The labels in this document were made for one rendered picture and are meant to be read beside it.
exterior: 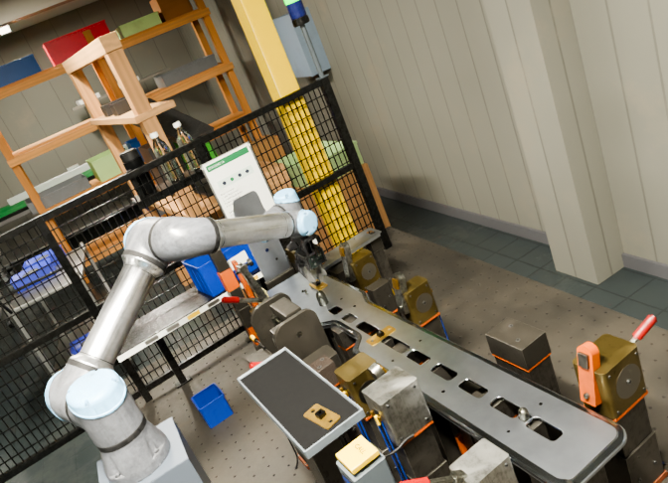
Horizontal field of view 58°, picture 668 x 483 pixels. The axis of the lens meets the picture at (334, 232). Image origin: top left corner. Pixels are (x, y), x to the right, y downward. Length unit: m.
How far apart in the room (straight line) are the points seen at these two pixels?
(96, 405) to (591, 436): 0.99
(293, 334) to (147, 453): 0.44
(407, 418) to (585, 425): 0.35
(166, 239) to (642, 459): 1.17
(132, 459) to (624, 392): 1.04
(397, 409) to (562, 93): 2.10
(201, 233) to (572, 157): 2.11
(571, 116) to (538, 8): 0.54
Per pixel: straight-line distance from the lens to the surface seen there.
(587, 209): 3.32
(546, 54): 3.03
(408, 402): 1.34
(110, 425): 1.44
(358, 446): 1.15
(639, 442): 1.48
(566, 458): 1.24
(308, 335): 1.60
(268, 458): 2.00
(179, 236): 1.52
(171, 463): 1.49
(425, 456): 1.44
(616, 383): 1.34
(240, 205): 2.22
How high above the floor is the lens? 1.90
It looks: 21 degrees down
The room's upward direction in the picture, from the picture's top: 23 degrees counter-clockwise
